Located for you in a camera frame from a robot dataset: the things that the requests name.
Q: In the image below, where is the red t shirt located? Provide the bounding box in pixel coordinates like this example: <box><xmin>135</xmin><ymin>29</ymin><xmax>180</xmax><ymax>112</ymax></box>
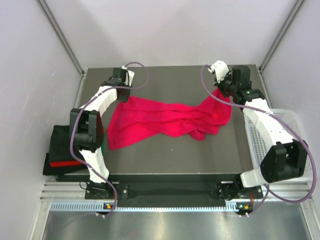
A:
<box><xmin>106</xmin><ymin>89</ymin><xmax>232</xmax><ymax>150</ymax></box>

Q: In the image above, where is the aluminium frame post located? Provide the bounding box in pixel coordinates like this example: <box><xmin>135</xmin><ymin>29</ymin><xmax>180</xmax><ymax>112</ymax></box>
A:
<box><xmin>258</xmin><ymin>0</ymin><xmax>306</xmax><ymax>73</ymax></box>
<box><xmin>35</xmin><ymin>0</ymin><xmax>85</xmax><ymax>76</ymax></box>

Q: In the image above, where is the right aluminium frame post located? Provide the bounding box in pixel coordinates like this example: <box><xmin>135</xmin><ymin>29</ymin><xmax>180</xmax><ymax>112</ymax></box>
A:
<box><xmin>258</xmin><ymin>0</ymin><xmax>306</xmax><ymax>73</ymax></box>

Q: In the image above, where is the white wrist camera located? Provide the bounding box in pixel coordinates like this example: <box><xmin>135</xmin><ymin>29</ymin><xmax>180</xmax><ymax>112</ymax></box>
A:
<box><xmin>208</xmin><ymin>60</ymin><xmax>229</xmax><ymax>84</ymax></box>
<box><xmin>122</xmin><ymin>65</ymin><xmax>135</xmax><ymax>87</ymax></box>

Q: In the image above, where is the slotted grey cable duct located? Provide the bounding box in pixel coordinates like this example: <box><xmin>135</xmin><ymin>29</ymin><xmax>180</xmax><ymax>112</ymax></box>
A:
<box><xmin>50</xmin><ymin>201</ymin><xmax>252</xmax><ymax>213</ymax></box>

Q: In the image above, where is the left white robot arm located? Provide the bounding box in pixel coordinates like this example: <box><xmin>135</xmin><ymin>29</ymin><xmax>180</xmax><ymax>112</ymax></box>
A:
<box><xmin>69</xmin><ymin>66</ymin><xmax>135</xmax><ymax>199</ymax></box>

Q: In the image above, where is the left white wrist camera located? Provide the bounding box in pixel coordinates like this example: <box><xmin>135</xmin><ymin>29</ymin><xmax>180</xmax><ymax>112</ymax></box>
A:
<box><xmin>122</xmin><ymin>65</ymin><xmax>135</xmax><ymax>87</ymax></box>

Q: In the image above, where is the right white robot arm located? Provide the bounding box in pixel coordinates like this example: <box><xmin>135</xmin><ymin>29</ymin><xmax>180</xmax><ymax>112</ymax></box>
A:
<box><xmin>211</xmin><ymin>60</ymin><xmax>307</xmax><ymax>198</ymax></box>

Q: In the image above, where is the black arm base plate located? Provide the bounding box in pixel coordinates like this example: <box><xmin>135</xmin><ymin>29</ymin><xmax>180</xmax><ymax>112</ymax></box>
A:
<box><xmin>84</xmin><ymin>173</ymin><xmax>265</xmax><ymax>208</ymax></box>

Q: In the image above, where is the left aluminium frame post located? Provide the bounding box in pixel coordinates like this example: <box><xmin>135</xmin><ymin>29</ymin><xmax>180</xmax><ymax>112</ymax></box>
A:
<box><xmin>35</xmin><ymin>0</ymin><xmax>85</xmax><ymax>76</ymax></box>

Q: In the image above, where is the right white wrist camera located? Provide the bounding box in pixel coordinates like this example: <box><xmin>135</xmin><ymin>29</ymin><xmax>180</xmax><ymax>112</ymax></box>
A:
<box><xmin>208</xmin><ymin>60</ymin><xmax>229</xmax><ymax>84</ymax></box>

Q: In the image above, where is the folded black shirt stack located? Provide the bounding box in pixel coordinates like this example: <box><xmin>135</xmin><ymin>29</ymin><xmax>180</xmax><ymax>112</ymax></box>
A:
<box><xmin>42</xmin><ymin>125</ymin><xmax>87</xmax><ymax>176</ymax></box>

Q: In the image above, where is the white perforated plastic basket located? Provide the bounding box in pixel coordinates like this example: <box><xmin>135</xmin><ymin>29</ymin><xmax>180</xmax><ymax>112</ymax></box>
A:
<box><xmin>244</xmin><ymin>108</ymin><xmax>313</xmax><ymax>182</ymax></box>

